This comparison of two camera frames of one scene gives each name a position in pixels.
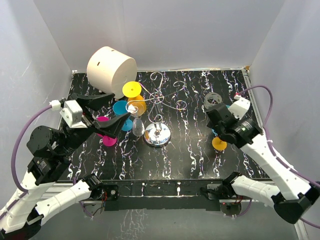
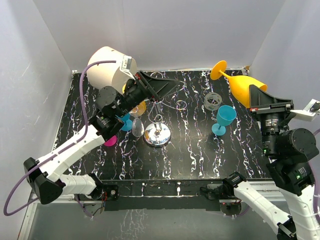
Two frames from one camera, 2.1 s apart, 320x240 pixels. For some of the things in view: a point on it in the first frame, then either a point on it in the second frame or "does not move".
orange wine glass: x=219 y=145 -> x=240 y=84
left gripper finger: x=96 y=102 -> x=155 y=87
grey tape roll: x=213 y=95 does not move
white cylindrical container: x=108 y=70 does not move
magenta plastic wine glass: x=109 y=141 does not move
